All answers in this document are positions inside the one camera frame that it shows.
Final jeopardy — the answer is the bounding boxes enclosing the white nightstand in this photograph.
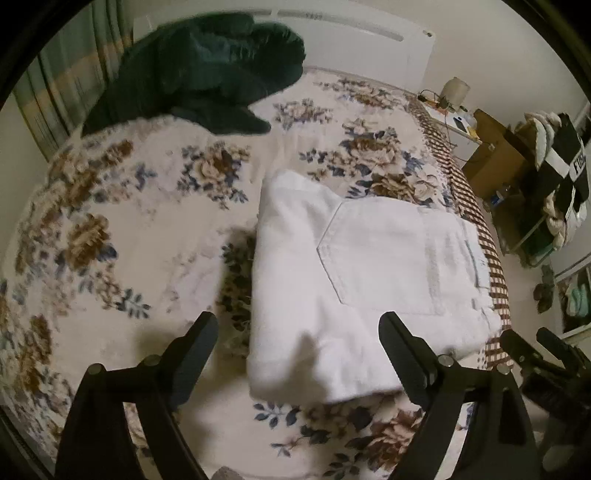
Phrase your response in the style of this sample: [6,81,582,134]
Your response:
[421,99,483,161]

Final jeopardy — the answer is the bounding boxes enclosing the brown checked bed sheet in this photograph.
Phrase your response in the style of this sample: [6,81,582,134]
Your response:
[409,99,516,370]

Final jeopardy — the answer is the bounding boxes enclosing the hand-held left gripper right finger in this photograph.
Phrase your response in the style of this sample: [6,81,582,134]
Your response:
[378,311,541,480]

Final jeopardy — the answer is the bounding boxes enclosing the green striped curtain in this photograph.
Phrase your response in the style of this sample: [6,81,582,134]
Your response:
[14,0,126,162]

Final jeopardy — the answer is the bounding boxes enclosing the pair of dark slippers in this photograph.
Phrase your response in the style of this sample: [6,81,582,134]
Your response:
[533,265,558,315]

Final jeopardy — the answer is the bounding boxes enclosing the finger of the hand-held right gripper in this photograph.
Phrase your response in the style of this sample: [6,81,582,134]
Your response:
[536,327,585,370]
[500,329,546,374]

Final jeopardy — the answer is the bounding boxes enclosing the dark green blanket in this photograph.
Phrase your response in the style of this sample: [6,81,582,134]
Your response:
[81,11,308,137]

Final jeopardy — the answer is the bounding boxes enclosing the white wardrobe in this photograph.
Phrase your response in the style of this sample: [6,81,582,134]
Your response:
[551,99,591,336]

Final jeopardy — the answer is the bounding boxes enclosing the metal chair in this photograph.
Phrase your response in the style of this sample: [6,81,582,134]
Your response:
[489,194,556,269]

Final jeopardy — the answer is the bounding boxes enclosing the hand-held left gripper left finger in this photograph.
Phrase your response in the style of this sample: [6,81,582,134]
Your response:
[54,311,220,480]

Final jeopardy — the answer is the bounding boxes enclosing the black and white jacket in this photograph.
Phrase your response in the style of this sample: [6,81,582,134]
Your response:
[522,113,591,219]

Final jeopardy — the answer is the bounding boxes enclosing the floral bed blanket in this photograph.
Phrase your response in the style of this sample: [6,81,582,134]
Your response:
[0,69,514,480]

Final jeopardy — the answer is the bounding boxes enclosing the white pants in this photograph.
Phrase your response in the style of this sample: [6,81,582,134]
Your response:
[246,168,502,405]

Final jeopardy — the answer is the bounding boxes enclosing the white headboard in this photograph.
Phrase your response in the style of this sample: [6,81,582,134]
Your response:
[249,0,437,92]

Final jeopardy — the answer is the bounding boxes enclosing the large cardboard box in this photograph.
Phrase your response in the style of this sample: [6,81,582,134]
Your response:
[462,108,528,200]

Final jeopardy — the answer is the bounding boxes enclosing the white clothes pile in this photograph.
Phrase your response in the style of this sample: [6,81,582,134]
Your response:
[522,111,583,251]

